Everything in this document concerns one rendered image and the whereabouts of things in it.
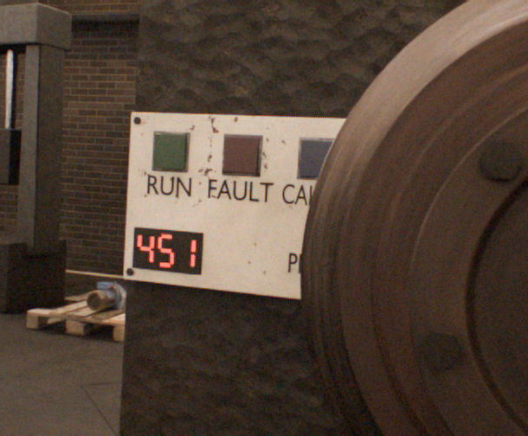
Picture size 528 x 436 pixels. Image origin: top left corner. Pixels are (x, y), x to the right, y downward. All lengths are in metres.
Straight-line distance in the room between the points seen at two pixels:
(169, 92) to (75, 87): 7.30
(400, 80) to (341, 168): 0.08
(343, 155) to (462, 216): 0.13
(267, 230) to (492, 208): 0.31
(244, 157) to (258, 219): 0.06
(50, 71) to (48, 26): 0.34
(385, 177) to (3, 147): 5.59
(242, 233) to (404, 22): 0.26
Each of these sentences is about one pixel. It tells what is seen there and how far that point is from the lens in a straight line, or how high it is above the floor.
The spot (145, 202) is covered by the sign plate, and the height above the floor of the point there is 1.14.
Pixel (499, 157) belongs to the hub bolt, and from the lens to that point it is 0.44.
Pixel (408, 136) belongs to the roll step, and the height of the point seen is 1.22.
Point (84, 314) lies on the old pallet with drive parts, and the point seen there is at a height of 0.14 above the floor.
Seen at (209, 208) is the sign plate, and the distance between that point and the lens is 0.73.
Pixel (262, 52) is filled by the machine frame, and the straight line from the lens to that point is 0.74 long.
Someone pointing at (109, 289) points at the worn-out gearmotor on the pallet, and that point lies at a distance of 5.21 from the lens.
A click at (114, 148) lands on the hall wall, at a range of 7.75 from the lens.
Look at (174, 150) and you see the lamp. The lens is 0.74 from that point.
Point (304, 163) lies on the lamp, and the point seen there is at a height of 1.20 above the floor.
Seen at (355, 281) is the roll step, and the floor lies 1.11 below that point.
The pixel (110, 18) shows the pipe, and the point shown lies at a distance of 7.60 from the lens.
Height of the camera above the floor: 1.18
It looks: 3 degrees down
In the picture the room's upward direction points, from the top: 3 degrees clockwise
